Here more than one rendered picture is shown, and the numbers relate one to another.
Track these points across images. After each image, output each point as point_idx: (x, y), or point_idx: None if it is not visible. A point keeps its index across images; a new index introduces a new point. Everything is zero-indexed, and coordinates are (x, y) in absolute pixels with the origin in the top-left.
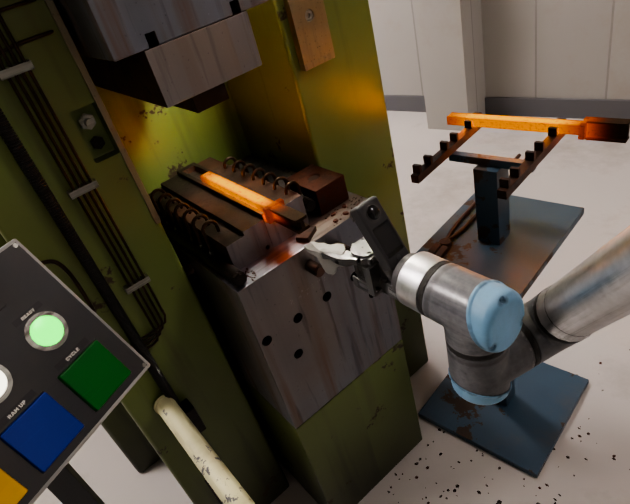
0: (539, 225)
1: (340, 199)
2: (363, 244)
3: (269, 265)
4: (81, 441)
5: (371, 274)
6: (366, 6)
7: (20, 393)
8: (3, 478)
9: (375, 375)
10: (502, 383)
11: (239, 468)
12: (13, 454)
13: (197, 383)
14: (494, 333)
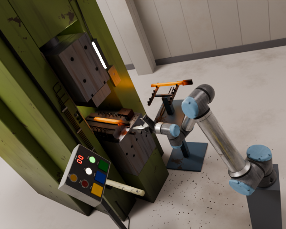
0: (180, 106)
1: (132, 115)
2: (145, 124)
3: (123, 135)
4: (106, 178)
5: (149, 129)
6: (124, 65)
7: (93, 171)
8: (98, 186)
9: (152, 157)
10: (179, 142)
11: (123, 196)
12: (97, 182)
13: (108, 173)
14: (175, 133)
